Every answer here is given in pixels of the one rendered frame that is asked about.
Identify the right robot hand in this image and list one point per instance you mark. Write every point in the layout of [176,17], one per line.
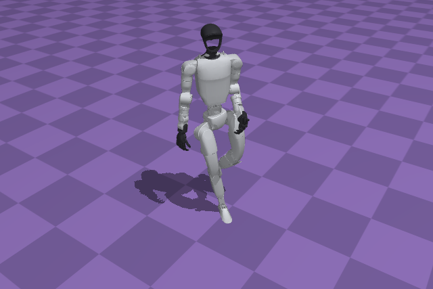
[181,138]

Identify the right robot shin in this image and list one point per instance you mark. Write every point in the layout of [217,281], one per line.
[217,186]

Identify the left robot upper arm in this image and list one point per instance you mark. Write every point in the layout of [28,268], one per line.
[236,64]

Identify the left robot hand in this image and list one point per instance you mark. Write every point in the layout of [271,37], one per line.
[243,122]

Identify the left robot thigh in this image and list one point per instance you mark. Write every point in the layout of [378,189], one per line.
[237,141]

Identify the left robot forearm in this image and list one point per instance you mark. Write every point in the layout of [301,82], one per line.
[237,104]

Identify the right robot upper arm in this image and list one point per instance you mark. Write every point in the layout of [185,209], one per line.
[188,69]

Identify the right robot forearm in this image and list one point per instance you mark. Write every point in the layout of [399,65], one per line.
[183,114]

